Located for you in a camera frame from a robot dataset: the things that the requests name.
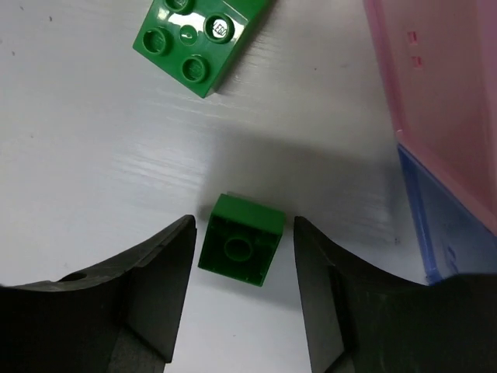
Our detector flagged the dark green lego near centre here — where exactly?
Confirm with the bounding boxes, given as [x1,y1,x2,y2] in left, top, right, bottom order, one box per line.
[198,193,286,287]

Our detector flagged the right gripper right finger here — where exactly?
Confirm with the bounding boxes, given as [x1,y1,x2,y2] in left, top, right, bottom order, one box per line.
[294,216,496,372]

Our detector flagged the pink and blue sorting tray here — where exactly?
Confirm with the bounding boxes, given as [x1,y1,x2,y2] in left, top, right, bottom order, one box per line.
[365,1,496,284]

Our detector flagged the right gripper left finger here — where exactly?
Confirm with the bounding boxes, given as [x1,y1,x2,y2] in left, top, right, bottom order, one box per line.
[1,215,196,372]

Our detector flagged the dark green double lego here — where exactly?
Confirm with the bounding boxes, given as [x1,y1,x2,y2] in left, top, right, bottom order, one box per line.
[133,0,272,98]

